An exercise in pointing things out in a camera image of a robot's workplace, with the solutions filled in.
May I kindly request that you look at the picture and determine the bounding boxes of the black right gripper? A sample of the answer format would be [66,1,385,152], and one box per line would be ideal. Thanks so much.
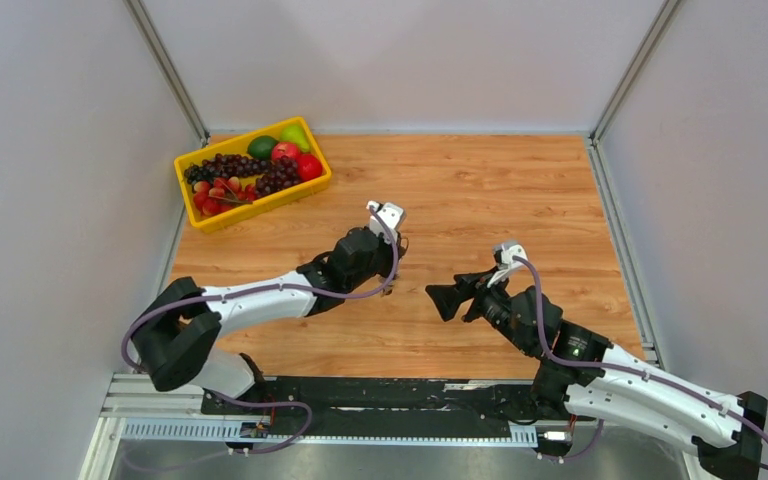
[424,267,534,358]

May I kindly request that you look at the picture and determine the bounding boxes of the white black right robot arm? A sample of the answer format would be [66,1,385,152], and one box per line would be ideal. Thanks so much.
[425,269,768,479]

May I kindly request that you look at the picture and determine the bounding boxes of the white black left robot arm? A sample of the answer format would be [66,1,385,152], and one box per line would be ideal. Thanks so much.
[121,222,404,414]

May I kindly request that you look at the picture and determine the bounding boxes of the bright red tomato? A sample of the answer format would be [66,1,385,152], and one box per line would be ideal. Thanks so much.
[296,153,324,182]

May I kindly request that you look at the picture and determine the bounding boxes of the red pink apple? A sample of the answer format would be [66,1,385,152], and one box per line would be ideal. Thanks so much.
[271,142,303,161]

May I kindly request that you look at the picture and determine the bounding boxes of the green pear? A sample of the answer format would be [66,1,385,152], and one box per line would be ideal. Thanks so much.
[279,124,311,153]

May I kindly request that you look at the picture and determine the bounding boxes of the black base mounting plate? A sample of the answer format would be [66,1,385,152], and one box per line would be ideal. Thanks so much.
[201,376,570,439]

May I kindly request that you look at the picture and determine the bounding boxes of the yellow plastic fruit tray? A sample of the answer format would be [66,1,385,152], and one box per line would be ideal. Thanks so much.
[174,116,332,233]

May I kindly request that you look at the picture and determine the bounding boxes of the dark green avocado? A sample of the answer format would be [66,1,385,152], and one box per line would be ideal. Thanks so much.
[247,135,279,160]

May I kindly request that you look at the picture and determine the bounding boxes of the red cherries cluster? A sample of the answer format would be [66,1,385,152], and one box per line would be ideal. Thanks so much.
[191,176,258,217]

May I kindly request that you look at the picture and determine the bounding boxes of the dark purple grape bunch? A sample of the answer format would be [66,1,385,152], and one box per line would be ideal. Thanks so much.
[183,154,272,185]

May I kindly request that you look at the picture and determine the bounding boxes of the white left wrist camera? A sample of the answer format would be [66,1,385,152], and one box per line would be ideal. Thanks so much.
[367,200,406,244]

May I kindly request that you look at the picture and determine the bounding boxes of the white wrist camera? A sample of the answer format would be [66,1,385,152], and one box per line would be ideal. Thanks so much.
[367,200,406,244]
[487,240,527,287]

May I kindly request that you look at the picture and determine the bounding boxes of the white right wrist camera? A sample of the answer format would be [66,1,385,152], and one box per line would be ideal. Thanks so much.
[487,240,527,287]

